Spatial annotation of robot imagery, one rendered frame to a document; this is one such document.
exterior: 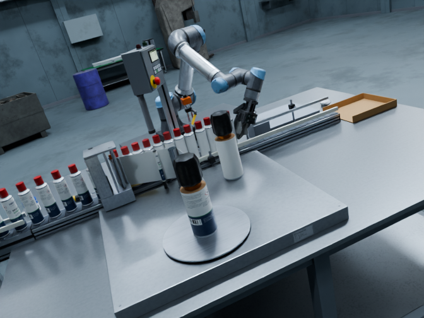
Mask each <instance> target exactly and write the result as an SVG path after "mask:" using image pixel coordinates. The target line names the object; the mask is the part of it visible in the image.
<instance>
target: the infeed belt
mask: <svg viewBox="0 0 424 318"><path fill-rule="evenodd" d="M334 114H338V112H331V113H330V114H326V115H323V116H321V117H318V118H316V119H313V120H311V121H308V122H305V123H303V124H300V125H297V126H295V127H292V128H289V129H287V130H284V131H281V132H279V133H276V134H274V135H271V136H268V137H266V138H263V139H260V140H258V141H255V142H253V143H250V144H247V145H245V146H241V147H240V148H239V149H238V150H239V151H240V150H243V149H245V148H248V147H250V146H254V145H255V144H258V143H262V142H263V141H267V140H269V139H271V138H275V137H277V136H280V135H282V134H285V133H288V132H290V131H293V130H295V129H298V128H300V127H303V126H306V125H308V124H311V123H313V122H316V121H319V120H321V119H325V118H326V117H330V116H332V115H334ZM205 163H209V161H207V162H204V161H202V162H201V163H200V165H204V164H205ZM159 181H160V180H158V181H154V182H150V183H147V184H143V185H142V186H140V187H137V188H132V190H133V191H135V190H137V189H140V188H142V187H146V186H148V185H150V184H154V183H155V182H159ZM101 203H102V202H101V201H99V200H98V197H95V198H93V204H91V205H89V206H86V207H84V206H83V205H82V203H79V204H77V207H78V209H77V210H76V211H73V212H71V213H67V212H66V209H63V210H61V213H62V214H61V216H59V217H58V218H55V219H50V217H49V215H47V216H45V217H44V218H45V221H44V222H43V223H41V224H39V225H33V223H32V227H31V230H33V229H34V228H38V227H41V226H43V225H46V224H48V223H51V222H53V221H56V220H59V219H61V218H64V217H66V216H69V215H72V214H75V213H77V212H79V211H83V210H84V209H88V208H91V207H92V206H96V205H98V204H101Z"/></svg>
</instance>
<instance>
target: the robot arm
mask: <svg viewBox="0 0 424 318"><path fill-rule="evenodd" d="M205 42H206V36H205V33H204V31H203V29H202V28H201V27H200V26H198V25H191V26H188V27H185V28H181V29H178V30H174V31H173V32H172V33H171V34H170V36H169V38H168V47H169V49H170V51H171V53H172V54H173V55H174V56H175V57H176V58H178V59H181V61H180V71H179V82H178V85H177V86H176V87H175V92H174V93H171V92H169V94H170V98H171V101H172V105H173V108H174V112H175V115H176V118H177V122H178V125H179V128H180V131H183V130H184V128H183V126H184V124H183V123H182V121H181V119H180V118H179V115H178V111H180V110H182V109H184V108H185V107H184V105H182V104H181V101H180V99H181V98H182V96H183V95H188V96H189V97H191V100H192V103H190V105H193V104H194V103H195V101H196V95H195V91H194V89H193V87H192V80H193V76H194V70H196V71H197V72H198V73H199V74H200V75H202V76H203V77H204V78H206V79H207V80H208V81H209V82H210V83H211V87H212V89H213V91H214V92H215V93H223V92H226V91H227V90H230V89H232V88H234V87H236V86H238V85H246V89H245V93H244V97H245V98H244V99H243V100H245V101H246V103H243V104H241V105H239V106H238V107H237V108H235V109H234V110H233V113H234V114H237V115H236V117H235V120H234V127H235V132H236V135H237V139H240V138H241V137H242V136H243V135H247V134H248V130H247V128H248V127H249V126H250V125H251V124H253V125H254V124H255V123H256V119H257V114H256V113H254V112H255V107H256V105H257V104H258V102H257V100H258V99H259V96H260V92H261V89H262V85H263V82H264V78H265V74H266V71H265V70H263V69H259V68H254V67H253V68H252V69H251V70H250V71H249V70H245V69H242V68H232V69H231V70H230V72H229V73H228V74H223V73H222V72H221V71H220V70H219V69H217V68H216V67H214V65H212V64H211V63H210V62H208V61H207V60H206V59H205V58H203V57H202V56H201V55H199V51H200V47H201V46H202V45H204V44H205ZM155 103H156V108H157V110H158V114H159V117H160V120H161V133H162V135H163V133H164V132H167V131H169V132H170V129H169V127H168V124H167V120H166V117H165V113H164V111H163V107H162V103H161V101H160V97H157V98H156V100H155ZM240 121H241V122H244V123H243V124H242V123H241V122H240ZM241 127H242V128H241ZM170 135H171V133H170Z"/></svg>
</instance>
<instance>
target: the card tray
mask: <svg viewBox="0 0 424 318"><path fill-rule="evenodd" d="M396 106H397V99H395V98H388V97H382V96H378V95H372V94H368V93H361V94H358V95H355V96H353V97H350V98H347V99H345V100H342V101H340V102H336V103H334V104H331V105H328V106H326V107H323V108H322V110H323V111H325V110H328V109H331V108H334V107H338V110H337V111H335V112H338V113H339V114H340V119H341V120H344V121H348V122H351V123H355V122H358V121H360V120H363V119H366V118H367V117H370V116H373V115H375V114H378V113H381V112H383V111H385V110H388V109H391V108H393V107H396Z"/></svg>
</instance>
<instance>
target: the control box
mask: <svg viewBox="0 0 424 318"><path fill-rule="evenodd" d="M154 48H155V45H153V44H152V45H149V46H147V47H142V49H139V50H136V48H135V49H133V50H130V51H129V52H126V53H124V54H121V57H122V60H123V63H124V66H125V69H126V72H127V75H128V78H129V81H130V84H131V87H132V91H133V93H134V95H135V96H136V95H142V94H146V93H152V92H153V91H155V90H156V89H157V88H159V87H160V86H162V85H163V84H164V82H165V78H164V75H163V71H160V72H159V73H158V74H156V75H155V73H154V70H153V66H154V65H156V64H158V63H159V62H160V61H159V59H158V60H157V61H155V62H153V63H151V59H150V55H149V53H148V51H149V50H151V49H154ZM155 77H159V78H160V81H161V83H160V85H156V84H153V80H154V79H155Z"/></svg>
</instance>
